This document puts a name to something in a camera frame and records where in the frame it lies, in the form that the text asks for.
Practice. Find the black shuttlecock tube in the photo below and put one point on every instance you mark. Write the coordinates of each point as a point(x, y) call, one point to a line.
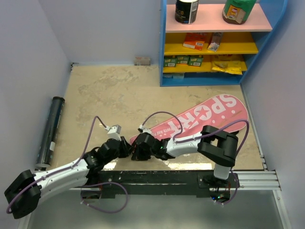
point(49, 137)

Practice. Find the blue shelf unit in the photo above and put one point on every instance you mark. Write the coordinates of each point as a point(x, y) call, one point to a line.
point(207, 43)

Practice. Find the black white can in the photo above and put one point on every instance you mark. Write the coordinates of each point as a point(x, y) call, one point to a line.
point(186, 11)

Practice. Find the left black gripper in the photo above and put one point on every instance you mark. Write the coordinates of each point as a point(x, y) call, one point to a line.
point(127, 150)

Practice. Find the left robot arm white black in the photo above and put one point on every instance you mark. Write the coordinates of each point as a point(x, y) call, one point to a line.
point(29, 189)

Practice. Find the green box right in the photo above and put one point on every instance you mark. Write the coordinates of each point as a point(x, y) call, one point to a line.
point(195, 60)

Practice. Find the green box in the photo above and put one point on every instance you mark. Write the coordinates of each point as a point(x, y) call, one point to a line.
point(170, 61)
point(195, 60)
point(183, 59)

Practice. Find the silver brown pouch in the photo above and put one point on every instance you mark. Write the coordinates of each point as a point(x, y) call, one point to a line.
point(215, 41)

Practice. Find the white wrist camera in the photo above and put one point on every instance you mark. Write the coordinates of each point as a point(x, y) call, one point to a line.
point(143, 129)
point(113, 132)

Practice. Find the aluminium rail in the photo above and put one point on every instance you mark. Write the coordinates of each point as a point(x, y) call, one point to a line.
point(248, 180)

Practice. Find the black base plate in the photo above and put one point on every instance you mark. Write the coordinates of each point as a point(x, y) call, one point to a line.
point(199, 183)

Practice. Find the green brown jar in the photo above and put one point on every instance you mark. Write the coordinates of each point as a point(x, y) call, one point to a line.
point(237, 11)

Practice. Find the green box middle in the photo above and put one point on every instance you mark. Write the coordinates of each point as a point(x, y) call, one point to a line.
point(183, 59)

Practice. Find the orange box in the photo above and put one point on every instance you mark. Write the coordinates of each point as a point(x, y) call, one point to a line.
point(194, 40)

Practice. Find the green box left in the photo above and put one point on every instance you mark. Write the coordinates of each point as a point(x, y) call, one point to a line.
point(170, 61)

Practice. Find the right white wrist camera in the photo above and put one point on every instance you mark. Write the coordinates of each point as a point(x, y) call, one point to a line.
point(143, 129)

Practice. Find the brown wall block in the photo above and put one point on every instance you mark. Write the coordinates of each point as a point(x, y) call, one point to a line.
point(142, 61)

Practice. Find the yellow snack bag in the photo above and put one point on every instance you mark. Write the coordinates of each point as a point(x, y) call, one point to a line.
point(230, 67)

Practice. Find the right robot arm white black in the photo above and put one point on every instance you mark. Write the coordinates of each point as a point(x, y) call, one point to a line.
point(215, 144)

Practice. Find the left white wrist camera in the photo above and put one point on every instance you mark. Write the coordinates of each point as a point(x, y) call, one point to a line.
point(113, 132)

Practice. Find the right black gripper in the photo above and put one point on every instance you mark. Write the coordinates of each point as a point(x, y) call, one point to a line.
point(137, 156)

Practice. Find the pink racket bag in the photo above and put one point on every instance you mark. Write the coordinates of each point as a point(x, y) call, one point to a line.
point(217, 111)

